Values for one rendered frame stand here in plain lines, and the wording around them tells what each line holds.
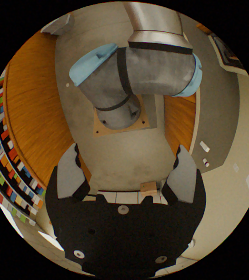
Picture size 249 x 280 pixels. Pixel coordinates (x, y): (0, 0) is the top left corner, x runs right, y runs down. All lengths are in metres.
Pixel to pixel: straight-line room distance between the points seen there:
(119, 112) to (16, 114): 1.26
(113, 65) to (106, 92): 0.06
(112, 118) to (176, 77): 0.19
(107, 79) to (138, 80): 0.05
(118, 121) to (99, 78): 0.14
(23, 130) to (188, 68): 1.40
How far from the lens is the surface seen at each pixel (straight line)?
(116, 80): 0.17
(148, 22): 0.16
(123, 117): 0.27
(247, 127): 1.19
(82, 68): 0.17
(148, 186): 2.52
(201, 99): 0.64
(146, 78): 0.16
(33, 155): 1.38
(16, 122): 1.33
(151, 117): 0.51
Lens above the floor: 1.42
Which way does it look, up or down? 58 degrees down
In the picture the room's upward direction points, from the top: 173 degrees counter-clockwise
